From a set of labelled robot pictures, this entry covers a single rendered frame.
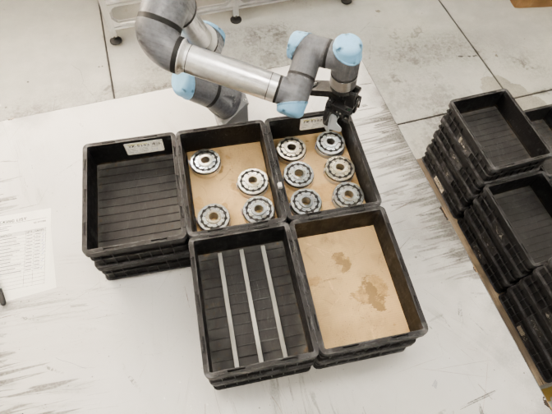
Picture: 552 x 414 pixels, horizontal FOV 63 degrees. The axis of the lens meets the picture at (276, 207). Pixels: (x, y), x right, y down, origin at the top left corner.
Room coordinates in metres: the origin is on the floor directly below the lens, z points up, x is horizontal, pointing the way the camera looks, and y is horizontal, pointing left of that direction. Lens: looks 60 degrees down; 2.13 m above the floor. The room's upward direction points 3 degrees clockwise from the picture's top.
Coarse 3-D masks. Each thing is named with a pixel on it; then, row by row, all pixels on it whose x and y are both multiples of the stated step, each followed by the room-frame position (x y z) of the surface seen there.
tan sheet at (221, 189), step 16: (256, 144) 0.99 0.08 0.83; (224, 160) 0.91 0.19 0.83; (240, 160) 0.91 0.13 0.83; (256, 160) 0.92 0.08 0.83; (192, 176) 0.84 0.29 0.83; (224, 176) 0.85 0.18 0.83; (192, 192) 0.78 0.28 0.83; (208, 192) 0.78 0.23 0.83; (224, 192) 0.78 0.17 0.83; (240, 208) 0.72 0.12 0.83
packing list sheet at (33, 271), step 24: (0, 216) 0.72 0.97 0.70; (24, 216) 0.72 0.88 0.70; (48, 216) 0.73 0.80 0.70; (0, 240) 0.63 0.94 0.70; (24, 240) 0.63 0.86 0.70; (48, 240) 0.63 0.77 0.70; (0, 264) 0.54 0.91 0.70; (24, 264) 0.54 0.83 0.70; (48, 264) 0.55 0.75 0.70; (24, 288) 0.46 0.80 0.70; (48, 288) 0.46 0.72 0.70
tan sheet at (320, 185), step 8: (296, 136) 1.03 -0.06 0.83; (304, 136) 1.03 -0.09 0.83; (312, 136) 1.03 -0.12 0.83; (312, 144) 1.00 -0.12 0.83; (312, 152) 0.97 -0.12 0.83; (344, 152) 0.97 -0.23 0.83; (304, 160) 0.93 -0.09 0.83; (312, 160) 0.93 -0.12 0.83; (320, 160) 0.93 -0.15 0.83; (280, 168) 0.89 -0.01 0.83; (312, 168) 0.89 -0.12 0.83; (320, 168) 0.90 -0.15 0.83; (320, 176) 0.87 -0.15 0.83; (312, 184) 0.83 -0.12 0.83; (320, 184) 0.83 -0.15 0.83; (328, 184) 0.83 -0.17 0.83; (288, 192) 0.79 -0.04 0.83; (320, 192) 0.80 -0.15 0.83; (328, 192) 0.80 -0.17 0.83; (288, 200) 0.76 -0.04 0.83; (328, 200) 0.77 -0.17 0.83; (328, 208) 0.74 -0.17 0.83
